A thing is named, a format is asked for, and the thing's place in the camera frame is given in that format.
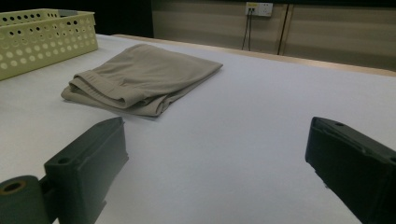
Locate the wooden table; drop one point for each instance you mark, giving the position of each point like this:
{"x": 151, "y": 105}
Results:
{"x": 311, "y": 63}

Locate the yellow-green perforated plastic basket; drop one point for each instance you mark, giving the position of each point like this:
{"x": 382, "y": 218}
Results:
{"x": 40, "y": 46}

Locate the white wall socket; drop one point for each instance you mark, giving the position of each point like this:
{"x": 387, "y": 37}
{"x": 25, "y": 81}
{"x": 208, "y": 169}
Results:
{"x": 260, "y": 8}

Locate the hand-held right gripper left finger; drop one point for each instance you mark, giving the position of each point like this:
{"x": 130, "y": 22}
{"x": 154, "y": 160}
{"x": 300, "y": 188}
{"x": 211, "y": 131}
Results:
{"x": 87, "y": 161}

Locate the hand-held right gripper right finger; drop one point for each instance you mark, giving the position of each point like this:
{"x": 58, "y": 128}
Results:
{"x": 358, "y": 168}

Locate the beige pants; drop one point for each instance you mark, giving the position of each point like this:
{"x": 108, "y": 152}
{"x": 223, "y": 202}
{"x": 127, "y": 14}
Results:
{"x": 146, "y": 74}

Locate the white table cover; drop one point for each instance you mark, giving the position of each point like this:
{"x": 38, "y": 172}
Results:
{"x": 233, "y": 140}

